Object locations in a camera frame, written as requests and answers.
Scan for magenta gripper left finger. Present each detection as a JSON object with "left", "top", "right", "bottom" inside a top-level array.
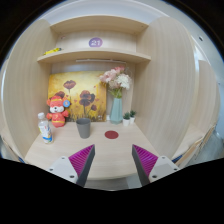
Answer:
[{"left": 47, "top": 145, "right": 95, "bottom": 187}]

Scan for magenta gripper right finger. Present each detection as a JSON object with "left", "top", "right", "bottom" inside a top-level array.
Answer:
[{"left": 132, "top": 145, "right": 179, "bottom": 186}]

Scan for clear plastic water bottle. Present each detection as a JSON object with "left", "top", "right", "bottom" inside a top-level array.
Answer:
[{"left": 38, "top": 112, "right": 53, "bottom": 144}]

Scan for grey plastic cup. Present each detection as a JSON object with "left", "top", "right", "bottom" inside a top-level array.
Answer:
[{"left": 76, "top": 118, "right": 91, "bottom": 139}]

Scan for red round coaster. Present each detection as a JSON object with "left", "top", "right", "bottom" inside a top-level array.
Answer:
[{"left": 105, "top": 130, "right": 119, "bottom": 139}]

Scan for small potted plant left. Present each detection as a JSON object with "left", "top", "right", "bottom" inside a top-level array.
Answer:
[{"left": 123, "top": 112, "right": 130, "bottom": 126}]

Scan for small potted plant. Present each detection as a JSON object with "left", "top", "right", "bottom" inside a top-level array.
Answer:
[
  {"left": 130, "top": 110, "right": 137, "bottom": 124},
  {"left": 123, "top": 112, "right": 130, "bottom": 126}
]

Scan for small potted plant right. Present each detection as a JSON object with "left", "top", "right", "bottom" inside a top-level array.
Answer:
[{"left": 130, "top": 110, "right": 137, "bottom": 124}]

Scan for wooden chair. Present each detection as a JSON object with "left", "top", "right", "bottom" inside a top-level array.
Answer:
[{"left": 172, "top": 124, "right": 215, "bottom": 168}]

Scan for teal vase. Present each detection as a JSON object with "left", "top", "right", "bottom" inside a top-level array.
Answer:
[{"left": 110, "top": 98, "right": 123, "bottom": 124}]

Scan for red plush mouse toy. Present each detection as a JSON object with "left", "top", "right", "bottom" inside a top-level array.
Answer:
[{"left": 46, "top": 96, "right": 70, "bottom": 128}]

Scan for poppy flower painting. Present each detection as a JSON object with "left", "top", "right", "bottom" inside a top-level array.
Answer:
[{"left": 48, "top": 71, "right": 107, "bottom": 122}]

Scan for pink white flower bouquet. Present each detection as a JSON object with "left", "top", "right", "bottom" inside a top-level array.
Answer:
[{"left": 99, "top": 66, "right": 132, "bottom": 98}]

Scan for wooden shelf board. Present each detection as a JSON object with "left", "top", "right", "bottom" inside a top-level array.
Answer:
[{"left": 37, "top": 48, "right": 151, "bottom": 63}]

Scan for yellow object on shelf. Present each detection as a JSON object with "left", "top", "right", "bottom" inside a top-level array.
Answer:
[{"left": 43, "top": 48, "right": 63, "bottom": 55}]

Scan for purple round number sticker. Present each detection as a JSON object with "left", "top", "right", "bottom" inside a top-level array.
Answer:
[{"left": 89, "top": 37, "right": 103, "bottom": 47}]

